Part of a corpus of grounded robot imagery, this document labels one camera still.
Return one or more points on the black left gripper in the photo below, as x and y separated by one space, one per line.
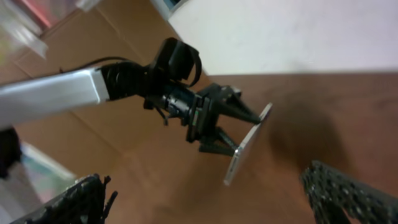
199 112

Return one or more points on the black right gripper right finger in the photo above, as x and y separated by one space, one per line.
337 198

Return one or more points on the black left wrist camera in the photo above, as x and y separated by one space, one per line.
177 60

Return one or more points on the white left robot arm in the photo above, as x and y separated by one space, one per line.
159 84

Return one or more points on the black smartphone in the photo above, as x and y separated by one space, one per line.
242 151

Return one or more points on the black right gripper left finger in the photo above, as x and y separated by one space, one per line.
84 202

